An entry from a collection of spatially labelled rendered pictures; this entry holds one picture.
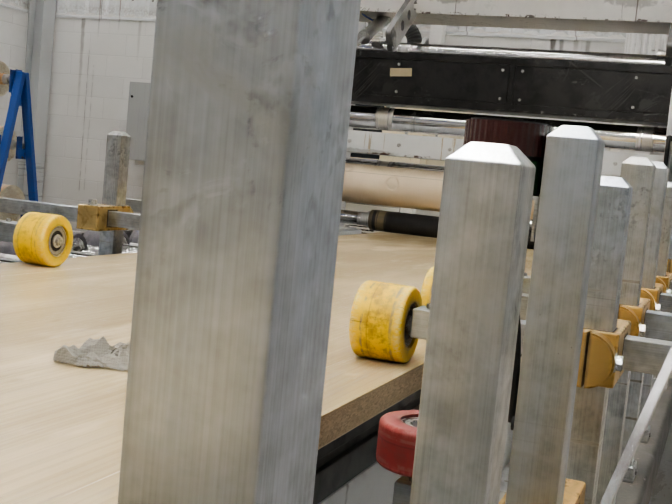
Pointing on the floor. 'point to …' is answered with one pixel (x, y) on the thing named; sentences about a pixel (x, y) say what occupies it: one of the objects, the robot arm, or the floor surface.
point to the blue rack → (19, 82)
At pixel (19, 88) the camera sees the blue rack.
